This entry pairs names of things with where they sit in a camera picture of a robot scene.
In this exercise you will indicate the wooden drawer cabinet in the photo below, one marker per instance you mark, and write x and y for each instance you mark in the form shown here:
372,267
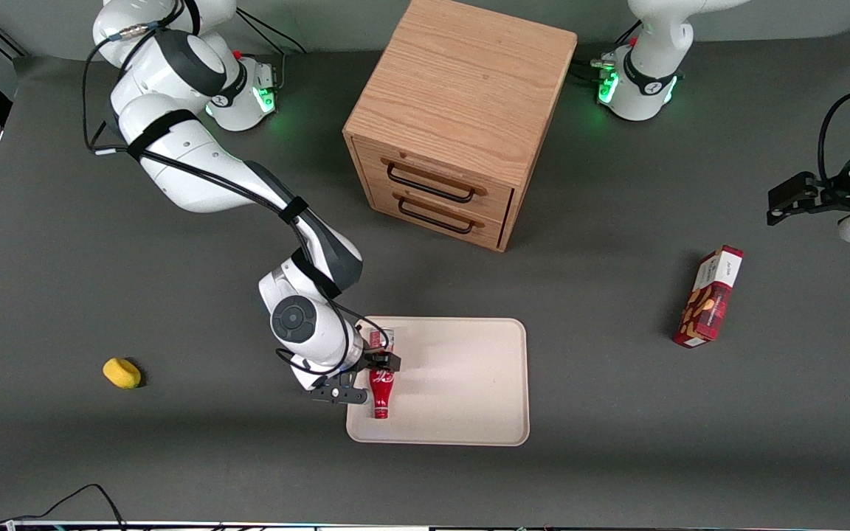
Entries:
462,81

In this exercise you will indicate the red cookie box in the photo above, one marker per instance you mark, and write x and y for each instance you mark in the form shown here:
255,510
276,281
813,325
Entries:
709,299

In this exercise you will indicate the wooden drawer front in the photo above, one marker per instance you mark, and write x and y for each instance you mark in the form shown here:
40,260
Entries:
499,198
381,198

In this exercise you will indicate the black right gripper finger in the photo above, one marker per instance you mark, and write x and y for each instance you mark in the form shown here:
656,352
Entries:
388,361
351,380

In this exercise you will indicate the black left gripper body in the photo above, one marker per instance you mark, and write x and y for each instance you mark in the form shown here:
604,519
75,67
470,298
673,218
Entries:
828,197

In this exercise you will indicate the red coke bottle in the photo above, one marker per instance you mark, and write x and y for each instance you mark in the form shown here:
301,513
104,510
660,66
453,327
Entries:
381,391

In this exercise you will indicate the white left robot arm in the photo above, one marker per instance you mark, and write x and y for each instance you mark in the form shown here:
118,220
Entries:
646,74

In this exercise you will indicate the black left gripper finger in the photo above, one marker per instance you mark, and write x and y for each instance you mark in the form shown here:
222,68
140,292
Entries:
786,213
794,190

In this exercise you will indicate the beige plastic tray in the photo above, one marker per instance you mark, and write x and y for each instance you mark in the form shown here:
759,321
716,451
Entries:
462,383

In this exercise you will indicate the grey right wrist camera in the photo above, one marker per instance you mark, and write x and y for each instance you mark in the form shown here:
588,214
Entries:
310,376

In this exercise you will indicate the yellow sponge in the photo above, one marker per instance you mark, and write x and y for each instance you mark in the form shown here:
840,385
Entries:
122,373

